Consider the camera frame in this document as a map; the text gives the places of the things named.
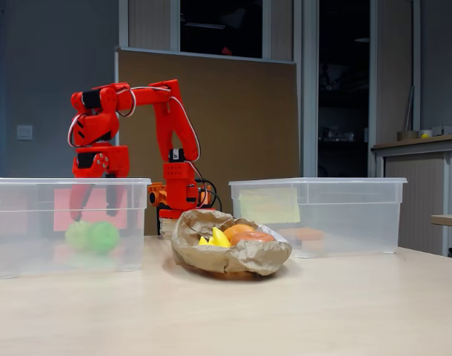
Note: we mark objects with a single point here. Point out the light green toy grapes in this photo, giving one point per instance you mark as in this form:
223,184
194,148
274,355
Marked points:
76,237

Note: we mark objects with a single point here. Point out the green toy apple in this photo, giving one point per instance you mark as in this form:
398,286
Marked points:
104,238

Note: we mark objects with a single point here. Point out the orange toy croissant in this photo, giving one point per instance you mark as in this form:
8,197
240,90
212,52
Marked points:
239,230

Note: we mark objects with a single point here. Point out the brown toy doughnut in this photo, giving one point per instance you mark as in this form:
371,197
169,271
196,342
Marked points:
253,238

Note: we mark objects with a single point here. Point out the orange toy waffle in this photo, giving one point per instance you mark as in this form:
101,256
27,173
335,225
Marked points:
310,233

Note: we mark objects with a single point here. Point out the red robot arm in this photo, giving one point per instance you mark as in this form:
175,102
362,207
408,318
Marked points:
174,122

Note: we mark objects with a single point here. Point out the pink sticky note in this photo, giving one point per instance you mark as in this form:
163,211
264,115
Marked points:
98,219

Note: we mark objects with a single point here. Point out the clear plastic bin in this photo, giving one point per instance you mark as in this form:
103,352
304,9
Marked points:
26,244
352,222

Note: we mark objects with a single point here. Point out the yellow sticky note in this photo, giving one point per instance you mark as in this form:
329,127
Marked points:
270,205

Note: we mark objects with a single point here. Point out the orange table clamp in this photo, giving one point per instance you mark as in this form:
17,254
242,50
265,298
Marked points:
157,194

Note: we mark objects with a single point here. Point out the wooden base block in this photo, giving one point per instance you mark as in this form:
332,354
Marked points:
166,227

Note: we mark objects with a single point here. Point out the yellow toy bananas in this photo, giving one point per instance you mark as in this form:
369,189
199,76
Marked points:
220,239

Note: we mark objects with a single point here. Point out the crumpled brown paper bag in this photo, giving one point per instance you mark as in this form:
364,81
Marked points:
218,259

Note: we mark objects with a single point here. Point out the brown cork board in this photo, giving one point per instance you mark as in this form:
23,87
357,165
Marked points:
248,130

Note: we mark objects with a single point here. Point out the grey cabinet with wooden top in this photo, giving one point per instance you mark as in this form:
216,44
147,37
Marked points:
415,193

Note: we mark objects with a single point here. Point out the wooden side table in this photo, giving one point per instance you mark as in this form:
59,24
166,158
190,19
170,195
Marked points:
448,220

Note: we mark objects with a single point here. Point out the white light switch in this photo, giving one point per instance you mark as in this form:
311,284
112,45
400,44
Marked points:
24,132

